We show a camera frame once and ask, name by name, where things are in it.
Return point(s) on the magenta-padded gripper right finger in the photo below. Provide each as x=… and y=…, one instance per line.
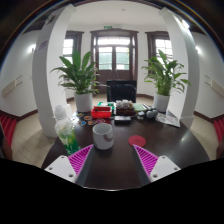
x=154, y=164

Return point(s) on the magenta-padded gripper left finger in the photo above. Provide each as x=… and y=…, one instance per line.
x=71, y=162

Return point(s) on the flat round red coaster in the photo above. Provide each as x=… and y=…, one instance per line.
x=137, y=140

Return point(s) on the clear green-labelled drink bottle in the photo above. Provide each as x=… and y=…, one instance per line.
x=65, y=130

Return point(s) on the white ceramic mug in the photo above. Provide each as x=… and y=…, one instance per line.
x=102, y=135

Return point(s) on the printed paper magazine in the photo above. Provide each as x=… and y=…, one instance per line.
x=168, y=119

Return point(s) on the black rectangular case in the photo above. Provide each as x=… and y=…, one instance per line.
x=122, y=119

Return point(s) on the red plastic box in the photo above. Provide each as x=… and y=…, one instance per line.
x=100, y=112

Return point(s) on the green notebook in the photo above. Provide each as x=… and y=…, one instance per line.
x=139, y=107

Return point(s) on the dark wooden tea tray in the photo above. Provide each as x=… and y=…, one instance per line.
x=125, y=109

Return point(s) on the black office chair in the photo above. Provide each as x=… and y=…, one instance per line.
x=121, y=90

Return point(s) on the potted peace lily white pot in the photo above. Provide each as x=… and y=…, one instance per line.
x=78, y=80
x=164, y=79

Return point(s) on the dark wooden double door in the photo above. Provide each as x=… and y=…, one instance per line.
x=114, y=55

